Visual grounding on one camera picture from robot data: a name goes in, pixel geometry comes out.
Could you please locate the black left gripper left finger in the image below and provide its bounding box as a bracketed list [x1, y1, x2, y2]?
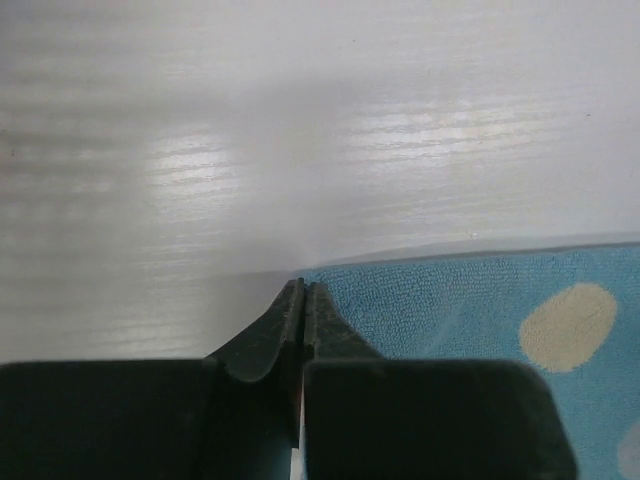
[1, 279, 304, 479]

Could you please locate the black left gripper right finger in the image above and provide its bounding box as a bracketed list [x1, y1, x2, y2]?
[303, 283, 578, 479]

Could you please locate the blue polka dot towel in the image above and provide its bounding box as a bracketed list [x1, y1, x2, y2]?
[303, 246, 639, 479]

